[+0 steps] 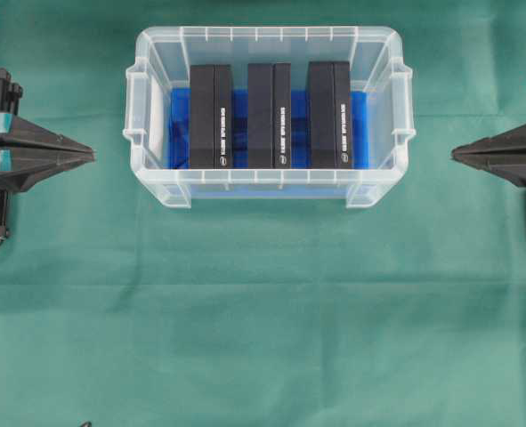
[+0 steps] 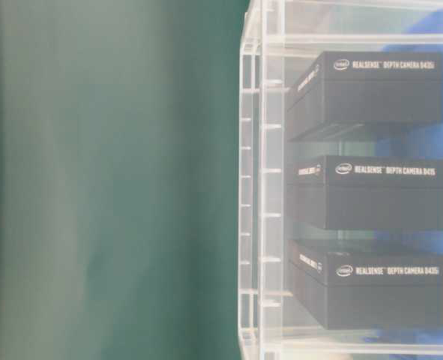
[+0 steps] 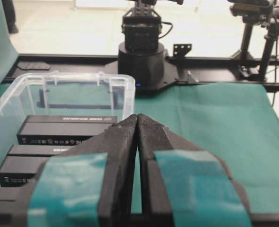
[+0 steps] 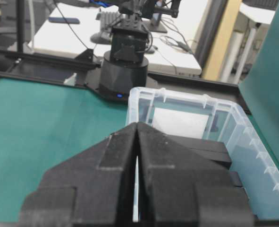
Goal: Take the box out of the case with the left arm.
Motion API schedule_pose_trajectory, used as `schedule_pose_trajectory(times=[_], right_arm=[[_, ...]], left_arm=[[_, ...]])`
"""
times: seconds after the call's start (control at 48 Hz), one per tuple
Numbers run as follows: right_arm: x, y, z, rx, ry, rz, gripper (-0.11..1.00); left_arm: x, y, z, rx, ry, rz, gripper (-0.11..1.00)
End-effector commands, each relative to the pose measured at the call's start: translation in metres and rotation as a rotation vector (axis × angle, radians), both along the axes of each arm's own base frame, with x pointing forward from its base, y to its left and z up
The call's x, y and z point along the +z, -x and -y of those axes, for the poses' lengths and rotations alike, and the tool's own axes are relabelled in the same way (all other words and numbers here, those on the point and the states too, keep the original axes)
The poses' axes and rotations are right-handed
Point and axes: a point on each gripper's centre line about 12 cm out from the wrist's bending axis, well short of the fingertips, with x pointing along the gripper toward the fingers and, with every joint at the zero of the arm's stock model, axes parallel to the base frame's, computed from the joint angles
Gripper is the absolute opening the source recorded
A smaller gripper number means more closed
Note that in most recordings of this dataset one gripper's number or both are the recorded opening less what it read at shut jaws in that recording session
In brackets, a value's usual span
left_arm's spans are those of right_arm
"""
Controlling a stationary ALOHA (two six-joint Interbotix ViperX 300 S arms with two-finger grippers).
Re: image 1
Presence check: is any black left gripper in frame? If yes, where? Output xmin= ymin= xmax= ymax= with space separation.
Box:
xmin=0 ymin=68 xmax=95 ymax=245

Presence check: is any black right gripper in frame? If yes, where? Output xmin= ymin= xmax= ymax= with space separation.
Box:
xmin=451 ymin=124 xmax=526 ymax=188

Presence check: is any black box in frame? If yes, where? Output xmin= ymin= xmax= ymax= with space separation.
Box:
xmin=247 ymin=63 xmax=292 ymax=169
xmin=306 ymin=61 xmax=353 ymax=169
xmin=189 ymin=64 xmax=233 ymax=169

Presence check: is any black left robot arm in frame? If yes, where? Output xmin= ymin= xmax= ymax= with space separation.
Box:
xmin=0 ymin=68 xmax=95 ymax=245

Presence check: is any clear plastic storage case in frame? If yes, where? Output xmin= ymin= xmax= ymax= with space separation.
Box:
xmin=123 ymin=26 xmax=416 ymax=208

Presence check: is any blue liner sheet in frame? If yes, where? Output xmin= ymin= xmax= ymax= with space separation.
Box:
xmin=165 ymin=88 xmax=371 ymax=169

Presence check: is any green table cloth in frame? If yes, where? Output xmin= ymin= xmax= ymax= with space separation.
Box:
xmin=0 ymin=1 xmax=526 ymax=426

